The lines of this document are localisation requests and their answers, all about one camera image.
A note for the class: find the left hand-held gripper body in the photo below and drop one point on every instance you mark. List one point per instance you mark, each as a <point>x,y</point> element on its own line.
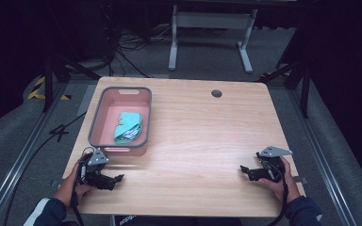
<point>95,169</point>

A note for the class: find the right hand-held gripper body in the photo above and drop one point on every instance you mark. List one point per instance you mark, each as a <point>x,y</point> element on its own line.
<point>271,163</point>

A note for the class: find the person's right hand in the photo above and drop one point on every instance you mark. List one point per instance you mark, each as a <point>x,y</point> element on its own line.
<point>283,186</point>

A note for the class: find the person's left hand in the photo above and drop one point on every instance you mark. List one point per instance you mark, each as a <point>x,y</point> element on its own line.
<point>70,188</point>

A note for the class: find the pink plastic basket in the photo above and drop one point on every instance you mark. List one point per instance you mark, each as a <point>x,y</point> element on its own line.
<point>106,125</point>

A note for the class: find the teal cloth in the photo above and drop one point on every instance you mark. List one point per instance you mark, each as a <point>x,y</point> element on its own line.
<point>128,125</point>

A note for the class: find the person's dark clothing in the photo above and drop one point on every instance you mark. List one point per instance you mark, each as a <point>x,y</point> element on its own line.
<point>176,221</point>

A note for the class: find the black metal stand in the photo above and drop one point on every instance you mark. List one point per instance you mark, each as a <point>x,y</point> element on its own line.
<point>304,81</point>
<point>48,81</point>

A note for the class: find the yellow black hazard tape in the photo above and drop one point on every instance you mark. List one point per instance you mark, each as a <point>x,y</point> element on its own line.
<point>37,91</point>

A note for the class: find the aluminium floor rail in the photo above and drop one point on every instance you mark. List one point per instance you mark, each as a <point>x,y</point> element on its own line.
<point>320,163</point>
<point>15,169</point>

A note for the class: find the white metal desk frame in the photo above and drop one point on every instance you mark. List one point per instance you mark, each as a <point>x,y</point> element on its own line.
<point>212,20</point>

